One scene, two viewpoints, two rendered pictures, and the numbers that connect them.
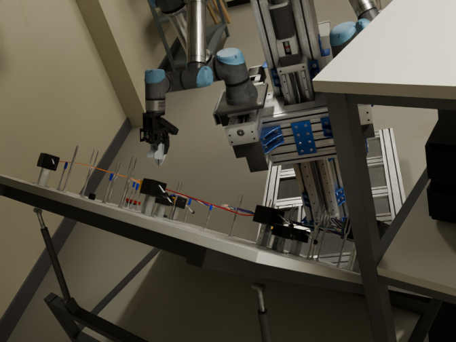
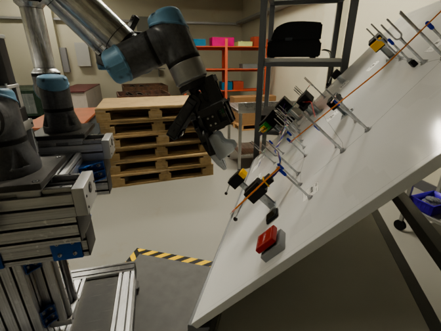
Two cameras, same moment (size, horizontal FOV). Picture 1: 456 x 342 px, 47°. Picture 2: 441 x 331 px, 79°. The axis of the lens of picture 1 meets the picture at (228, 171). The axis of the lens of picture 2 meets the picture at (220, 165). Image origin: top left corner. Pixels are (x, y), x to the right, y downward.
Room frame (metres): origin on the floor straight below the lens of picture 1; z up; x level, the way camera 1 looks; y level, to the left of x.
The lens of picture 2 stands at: (2.12, 0.75, 1.46)
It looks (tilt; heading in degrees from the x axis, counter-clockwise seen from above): 22 degrees down; 237
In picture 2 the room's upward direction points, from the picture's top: straight up
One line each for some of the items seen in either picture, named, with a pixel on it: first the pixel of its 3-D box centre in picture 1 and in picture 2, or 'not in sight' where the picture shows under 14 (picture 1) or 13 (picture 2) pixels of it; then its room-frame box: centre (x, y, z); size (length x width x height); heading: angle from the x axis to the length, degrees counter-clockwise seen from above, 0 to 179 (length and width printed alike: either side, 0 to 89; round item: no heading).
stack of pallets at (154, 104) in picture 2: not in sight; (157, 136); (0.94, -2.70, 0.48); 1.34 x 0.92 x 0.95; 165
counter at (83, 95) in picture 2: not in sight; (82, 100); (1.25, -7.77, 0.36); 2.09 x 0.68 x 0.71; 71
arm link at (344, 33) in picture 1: (345, 41); (54, 90); (2.08, -0.65, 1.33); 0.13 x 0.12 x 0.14; 96
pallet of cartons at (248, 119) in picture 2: not in sight; (256, 111); (-1.86, -3.99, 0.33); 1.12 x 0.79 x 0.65; 161
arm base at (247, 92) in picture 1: (239, 87); (6, 154); (2.24, -0.17, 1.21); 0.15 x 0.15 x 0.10
